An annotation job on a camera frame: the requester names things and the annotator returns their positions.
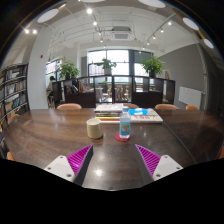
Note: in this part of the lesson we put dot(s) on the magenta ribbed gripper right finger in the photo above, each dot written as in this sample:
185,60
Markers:
158,166

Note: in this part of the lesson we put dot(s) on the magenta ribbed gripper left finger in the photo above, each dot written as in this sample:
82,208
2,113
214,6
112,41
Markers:
73,167

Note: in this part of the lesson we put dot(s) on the clear plastic water bottle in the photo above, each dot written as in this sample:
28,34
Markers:
125,123

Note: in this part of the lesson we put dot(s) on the beige ceramic cup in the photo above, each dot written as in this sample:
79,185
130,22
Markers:
94,130

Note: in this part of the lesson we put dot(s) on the red round coaster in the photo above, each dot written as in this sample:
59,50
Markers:
118,138

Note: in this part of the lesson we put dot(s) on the large white flat book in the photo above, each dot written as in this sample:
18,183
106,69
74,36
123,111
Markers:
142,115

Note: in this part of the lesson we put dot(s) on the orange chair centre right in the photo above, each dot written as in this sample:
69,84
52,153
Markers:
166,106

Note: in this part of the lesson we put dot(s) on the orange chair far left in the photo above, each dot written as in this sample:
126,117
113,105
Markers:
69,106

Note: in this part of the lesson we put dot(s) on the stack of books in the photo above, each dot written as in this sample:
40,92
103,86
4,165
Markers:
109,113

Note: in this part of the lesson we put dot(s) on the orange chair far right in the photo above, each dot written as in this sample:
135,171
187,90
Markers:
191,107

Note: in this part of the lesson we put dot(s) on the orange chair behind books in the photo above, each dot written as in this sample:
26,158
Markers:
131,106

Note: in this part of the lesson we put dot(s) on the white radiator panel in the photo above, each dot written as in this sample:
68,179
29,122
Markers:
190,96

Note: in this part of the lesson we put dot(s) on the dark low shelving unit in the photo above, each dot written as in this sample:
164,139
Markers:
145,92

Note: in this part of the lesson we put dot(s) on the seated person in background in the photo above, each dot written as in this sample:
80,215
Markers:
50,89

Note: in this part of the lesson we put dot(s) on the left potted green plant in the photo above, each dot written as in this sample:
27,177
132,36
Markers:
68,69

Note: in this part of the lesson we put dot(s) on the potted green plant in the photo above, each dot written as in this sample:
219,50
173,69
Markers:
152,66
68,69
107,66

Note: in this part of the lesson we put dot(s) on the tall bookshelf with books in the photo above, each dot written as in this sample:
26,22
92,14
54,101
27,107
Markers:
13,92

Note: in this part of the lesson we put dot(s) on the right potted green plant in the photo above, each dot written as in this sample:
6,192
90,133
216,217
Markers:
152,66

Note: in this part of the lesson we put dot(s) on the middle potted green plant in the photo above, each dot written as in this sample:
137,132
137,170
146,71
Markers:
107,66

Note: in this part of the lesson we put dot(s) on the ceiling air conditioner unit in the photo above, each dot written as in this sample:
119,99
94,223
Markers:
121,33

